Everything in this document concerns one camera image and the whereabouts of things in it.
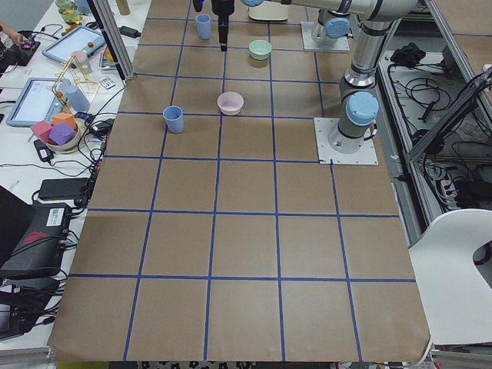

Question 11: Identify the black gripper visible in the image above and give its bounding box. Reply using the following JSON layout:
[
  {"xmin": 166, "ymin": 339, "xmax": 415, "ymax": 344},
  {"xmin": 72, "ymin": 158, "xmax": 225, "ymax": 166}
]
[{"xmin": 194, "ymin": 0, "xmax": 235, "ymax": 52}]

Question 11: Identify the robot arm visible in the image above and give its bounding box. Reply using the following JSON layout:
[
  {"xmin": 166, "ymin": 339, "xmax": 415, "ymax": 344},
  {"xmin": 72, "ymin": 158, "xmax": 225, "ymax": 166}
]
[
  {"xmin": 211, "ymin": 1, "xmax": 351, "ymax": 60},
  {"xmin": 281, "ymin": 1, "xmax": 417, "ymax": 154}
]

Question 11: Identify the mint green bowl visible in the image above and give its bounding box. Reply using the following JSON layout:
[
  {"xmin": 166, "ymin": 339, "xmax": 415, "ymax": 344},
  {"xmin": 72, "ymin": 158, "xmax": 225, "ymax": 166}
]
[{"xmin": 248, "ymin": 39, "xmax": 272, "ymax": 61}]

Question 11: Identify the pink bowl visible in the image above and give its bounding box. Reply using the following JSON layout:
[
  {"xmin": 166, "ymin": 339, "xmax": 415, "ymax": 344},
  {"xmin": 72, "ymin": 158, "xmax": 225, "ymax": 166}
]
[{"xmin": 217, "ymin": 91, "xmax": 244, "ymax": 116}]

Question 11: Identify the black power adapter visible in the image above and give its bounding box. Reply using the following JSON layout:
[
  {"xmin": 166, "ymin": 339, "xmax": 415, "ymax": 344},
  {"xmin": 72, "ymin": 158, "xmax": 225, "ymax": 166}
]
[{"xmin": 118, "ymin": 25, "xmax": 141, "ymax": 38}]

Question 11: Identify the small remote control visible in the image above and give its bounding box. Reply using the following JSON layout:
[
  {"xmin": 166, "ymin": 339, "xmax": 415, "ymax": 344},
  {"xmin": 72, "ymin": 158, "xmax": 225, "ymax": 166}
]
[{"xmin": 99, "ymin": 78, "xmax": 116, "ymax": 90}]

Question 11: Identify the far teach pendant tablet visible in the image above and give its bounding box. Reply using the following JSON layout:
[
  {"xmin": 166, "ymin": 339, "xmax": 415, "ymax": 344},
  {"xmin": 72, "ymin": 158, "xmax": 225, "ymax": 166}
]
[{"xmin": 42, "ymin": 25, "xmax": 105, "ymax": 62}]

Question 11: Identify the teach pendant tablet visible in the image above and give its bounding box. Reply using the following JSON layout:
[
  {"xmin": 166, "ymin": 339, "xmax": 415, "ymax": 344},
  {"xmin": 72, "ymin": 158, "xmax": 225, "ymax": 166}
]
[
  {"xmin": 6, "ymin": 78, "xmax": 63, "ymax": 128},
  {"xmin": 42, "ymin": 25, "xmax": 105, "ymax": 62}
]

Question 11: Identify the pink cup on side table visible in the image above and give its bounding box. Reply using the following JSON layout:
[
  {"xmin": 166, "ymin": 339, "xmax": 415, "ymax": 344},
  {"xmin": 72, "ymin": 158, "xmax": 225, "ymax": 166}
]
[{"xmin": 71, "ymin": 50, "xmax": 92, "ymax": 75}]

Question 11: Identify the bowl of coloured blocks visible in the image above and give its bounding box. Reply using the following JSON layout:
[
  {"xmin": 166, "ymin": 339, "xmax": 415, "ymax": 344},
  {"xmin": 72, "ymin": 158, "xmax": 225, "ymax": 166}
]
[{"xmin": 31, "ymin": 112, "xmax": 81, "ymax": 154}]

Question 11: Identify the near teach pendant tablet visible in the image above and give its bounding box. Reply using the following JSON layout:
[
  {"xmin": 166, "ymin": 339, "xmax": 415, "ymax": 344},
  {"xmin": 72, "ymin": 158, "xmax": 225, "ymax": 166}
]
[{"xmin": 6, "ymin": 78, "xmax": 63, "ymax": 128}]

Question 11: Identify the black power brick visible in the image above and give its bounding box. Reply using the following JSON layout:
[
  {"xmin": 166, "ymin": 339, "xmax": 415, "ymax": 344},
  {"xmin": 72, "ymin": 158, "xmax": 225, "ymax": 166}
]
[{"xmin": 38, "ymin": 178, "xmax": 88, "ymax": 201}]

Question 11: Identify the black laptop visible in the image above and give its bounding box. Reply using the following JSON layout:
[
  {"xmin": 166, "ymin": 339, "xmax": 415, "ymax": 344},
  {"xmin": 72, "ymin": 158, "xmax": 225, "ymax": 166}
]
[{"xmin": 1, "ymin": 188, "xmax": 72, "ymax": 280}]

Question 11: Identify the white chair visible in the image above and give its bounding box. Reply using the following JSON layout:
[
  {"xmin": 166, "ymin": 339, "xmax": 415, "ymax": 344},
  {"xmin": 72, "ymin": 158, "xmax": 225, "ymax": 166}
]
[{"xmin": 409, "ymin": 209, "xmax": 491, "ymax": 345}]

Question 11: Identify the aluminium frame post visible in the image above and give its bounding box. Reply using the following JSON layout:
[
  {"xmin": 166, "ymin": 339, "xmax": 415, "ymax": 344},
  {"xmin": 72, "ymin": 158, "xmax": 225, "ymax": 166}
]
[{"xmin": 88, "ymin": 0, "xmax": 135, "ymax": 81}]

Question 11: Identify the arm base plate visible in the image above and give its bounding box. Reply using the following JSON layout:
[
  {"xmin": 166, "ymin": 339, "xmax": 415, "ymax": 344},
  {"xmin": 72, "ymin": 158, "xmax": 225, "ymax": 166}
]
[
  {"xmin": 301, "ymin": 22, "xmax": 350, "ymax": 54},
  {"xmin": 314, "ymin": 118, "xmax": 378, "ymax": 165}
]

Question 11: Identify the gold wire cup rack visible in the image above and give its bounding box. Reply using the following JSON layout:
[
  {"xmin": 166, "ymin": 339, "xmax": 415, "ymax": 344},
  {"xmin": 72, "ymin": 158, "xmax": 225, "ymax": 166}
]
[{"xmin": 52, "ymin": 57, "xmax": 101, "ymax": 112}]

